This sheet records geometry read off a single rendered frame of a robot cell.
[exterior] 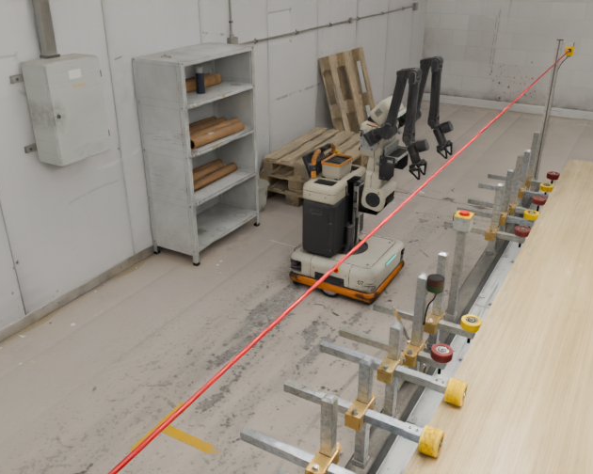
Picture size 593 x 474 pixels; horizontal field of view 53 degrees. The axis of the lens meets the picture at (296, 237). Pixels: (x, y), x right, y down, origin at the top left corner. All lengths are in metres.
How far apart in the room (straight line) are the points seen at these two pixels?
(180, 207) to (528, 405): 3.16
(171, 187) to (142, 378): 1.58
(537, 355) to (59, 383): 2.59
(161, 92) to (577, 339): 3.12
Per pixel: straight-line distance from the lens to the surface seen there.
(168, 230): 4.81
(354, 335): 2.43
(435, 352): 2.30
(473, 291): 3.14
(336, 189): 4.02
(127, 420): 3.42
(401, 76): 3.63
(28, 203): 4.12
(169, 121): 4.44
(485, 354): 2.35
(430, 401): 2.53
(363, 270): 4.10
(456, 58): 10.04
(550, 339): 2.51
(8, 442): 3.51
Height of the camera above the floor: 2.24
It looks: 26 degrees down
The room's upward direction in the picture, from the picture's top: straight up
